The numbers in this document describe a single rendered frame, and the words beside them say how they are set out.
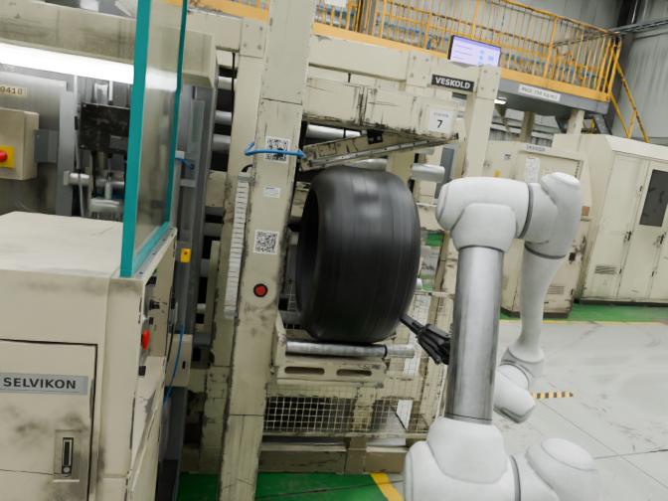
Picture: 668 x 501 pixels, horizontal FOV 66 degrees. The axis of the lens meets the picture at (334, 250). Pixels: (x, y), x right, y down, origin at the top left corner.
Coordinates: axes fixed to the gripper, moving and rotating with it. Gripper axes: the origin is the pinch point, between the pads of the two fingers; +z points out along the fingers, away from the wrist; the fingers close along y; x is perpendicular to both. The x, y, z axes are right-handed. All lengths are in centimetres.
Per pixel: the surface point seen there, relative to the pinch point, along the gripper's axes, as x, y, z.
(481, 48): 412, 33, 183
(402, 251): -0.1, -21.3, 12.0
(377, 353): -3.7, 17.1, 5.1
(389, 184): 12.7, -30.0, 29.7
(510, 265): 401, 229, 45
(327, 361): -17.3, 19.9, 14.6
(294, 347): -24.0, 16.8, 24.0
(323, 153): 31, -13, 71
